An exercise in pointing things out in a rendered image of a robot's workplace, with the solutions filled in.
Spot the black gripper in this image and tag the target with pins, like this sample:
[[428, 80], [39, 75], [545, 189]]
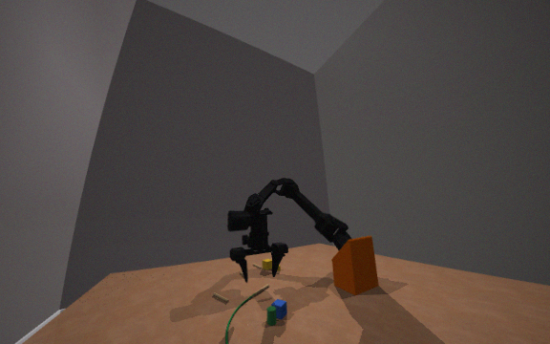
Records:
[[259, 243]]

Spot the blue block with hole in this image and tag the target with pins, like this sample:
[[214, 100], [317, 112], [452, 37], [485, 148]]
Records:
[[281, 308]]

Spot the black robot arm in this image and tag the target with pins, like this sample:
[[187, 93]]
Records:
[[256, 218]]

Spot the green cylinder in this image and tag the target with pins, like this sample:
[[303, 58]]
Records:
[[271, 316]]

